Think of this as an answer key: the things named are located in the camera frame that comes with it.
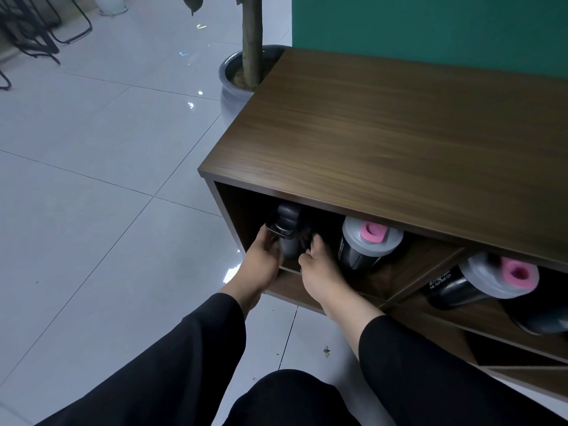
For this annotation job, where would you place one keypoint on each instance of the dark blue patterned thermos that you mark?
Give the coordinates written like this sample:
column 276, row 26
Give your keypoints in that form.
column 541, row 319

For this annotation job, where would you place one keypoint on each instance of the black metal chair frame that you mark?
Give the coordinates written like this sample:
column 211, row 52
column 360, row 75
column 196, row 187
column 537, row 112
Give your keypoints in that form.
column 44, row 47

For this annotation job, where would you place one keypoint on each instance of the grey ceramic plant pot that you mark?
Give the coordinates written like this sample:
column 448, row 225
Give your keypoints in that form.
column 230, row 102

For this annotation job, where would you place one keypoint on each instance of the all-black shaker bottle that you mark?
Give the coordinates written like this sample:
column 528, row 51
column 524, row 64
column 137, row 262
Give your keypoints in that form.
column 288, row 221

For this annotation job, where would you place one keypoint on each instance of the person's right hand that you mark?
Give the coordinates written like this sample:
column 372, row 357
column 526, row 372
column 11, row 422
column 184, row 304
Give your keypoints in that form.
column 324, row 277

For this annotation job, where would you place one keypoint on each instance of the black shaker bottle grey lid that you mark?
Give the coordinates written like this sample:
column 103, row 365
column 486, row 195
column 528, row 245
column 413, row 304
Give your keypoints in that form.
column 364, row 244
column 483, row 279

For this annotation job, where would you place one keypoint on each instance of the person's right forearm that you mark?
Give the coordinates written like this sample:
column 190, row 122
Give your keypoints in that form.
column 421, row 372

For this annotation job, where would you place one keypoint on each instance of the person's left forearm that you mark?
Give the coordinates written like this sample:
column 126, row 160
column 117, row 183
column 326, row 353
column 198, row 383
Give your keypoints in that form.
column 155, row 372

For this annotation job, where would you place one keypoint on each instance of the person's black trouser leg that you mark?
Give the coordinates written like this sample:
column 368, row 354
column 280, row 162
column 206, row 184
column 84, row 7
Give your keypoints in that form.
column 288, row 403

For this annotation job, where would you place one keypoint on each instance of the wooden table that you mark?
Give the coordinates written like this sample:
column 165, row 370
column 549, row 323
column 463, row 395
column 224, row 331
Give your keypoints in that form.
column 377, row 141

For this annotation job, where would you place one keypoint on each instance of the person's left hand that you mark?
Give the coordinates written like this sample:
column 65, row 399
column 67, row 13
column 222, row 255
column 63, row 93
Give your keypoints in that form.
column 262, row 266

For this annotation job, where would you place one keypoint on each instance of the large-leaf potted tree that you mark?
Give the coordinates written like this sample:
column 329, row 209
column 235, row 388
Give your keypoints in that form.
column 251, row 48

